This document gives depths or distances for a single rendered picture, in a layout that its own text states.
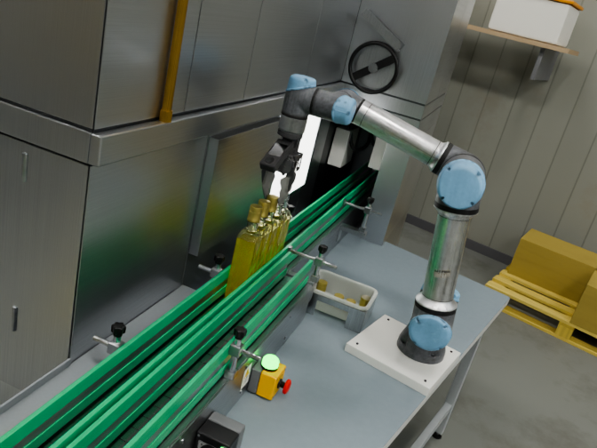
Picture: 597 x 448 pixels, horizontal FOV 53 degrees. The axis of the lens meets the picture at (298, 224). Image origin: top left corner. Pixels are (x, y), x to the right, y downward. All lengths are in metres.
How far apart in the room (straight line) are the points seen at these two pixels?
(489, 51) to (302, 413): 4.07
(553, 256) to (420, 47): 2.48
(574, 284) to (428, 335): 3.05
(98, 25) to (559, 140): 4.32
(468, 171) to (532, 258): 3.16
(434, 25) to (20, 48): 1.71
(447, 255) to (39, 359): 1.02
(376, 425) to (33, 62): 1.15
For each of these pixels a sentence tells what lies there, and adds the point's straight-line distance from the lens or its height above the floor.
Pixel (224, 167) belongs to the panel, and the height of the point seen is 1.23.
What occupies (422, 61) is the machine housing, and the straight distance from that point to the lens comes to 2.55.
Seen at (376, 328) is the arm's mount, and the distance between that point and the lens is 1.98.
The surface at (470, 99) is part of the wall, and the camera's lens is 5.24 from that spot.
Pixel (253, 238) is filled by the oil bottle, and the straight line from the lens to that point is 1.62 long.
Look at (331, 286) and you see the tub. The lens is 2.11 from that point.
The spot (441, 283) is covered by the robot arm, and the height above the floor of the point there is 1.09.
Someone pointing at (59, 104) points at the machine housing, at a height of 1.43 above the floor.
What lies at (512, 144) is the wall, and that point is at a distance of 5.17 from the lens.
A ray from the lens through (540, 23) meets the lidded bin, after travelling 4.53.
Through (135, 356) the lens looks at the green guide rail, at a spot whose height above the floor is 0.91.
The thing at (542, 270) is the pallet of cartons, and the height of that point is 0.26.
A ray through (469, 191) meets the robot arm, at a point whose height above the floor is 1.36.
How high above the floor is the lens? 1.72
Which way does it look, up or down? 21 degrees down
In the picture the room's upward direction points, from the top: 14 degrees clockwise
